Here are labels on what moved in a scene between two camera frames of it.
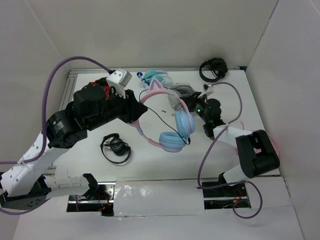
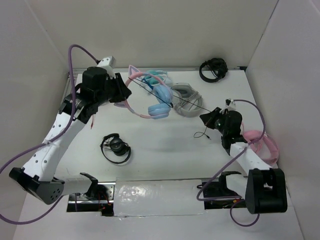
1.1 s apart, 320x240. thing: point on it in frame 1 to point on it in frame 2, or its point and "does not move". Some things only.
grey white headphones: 179,91 does not move
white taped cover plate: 158,196 does not move
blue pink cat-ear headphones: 175,142 to 163,97
